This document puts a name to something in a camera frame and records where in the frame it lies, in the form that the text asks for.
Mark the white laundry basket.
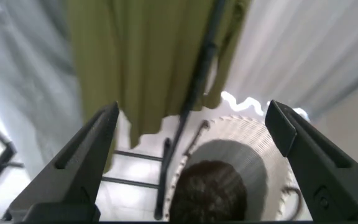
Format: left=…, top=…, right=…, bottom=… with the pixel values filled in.
left=162, top=114, right=313, bottom=222

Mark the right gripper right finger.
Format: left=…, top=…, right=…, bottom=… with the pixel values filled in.
left=264, top=99, right=358, bottom=222

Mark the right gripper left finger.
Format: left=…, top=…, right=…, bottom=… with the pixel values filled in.
left=2, top=101, right=120, bottom=222

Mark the black clothes rack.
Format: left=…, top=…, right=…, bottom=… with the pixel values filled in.
left=0, top=0, right=228, bottom=221

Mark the green long-sleeved shirt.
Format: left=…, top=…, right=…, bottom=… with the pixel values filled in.
left=63, top=0, right=251, bottom=174

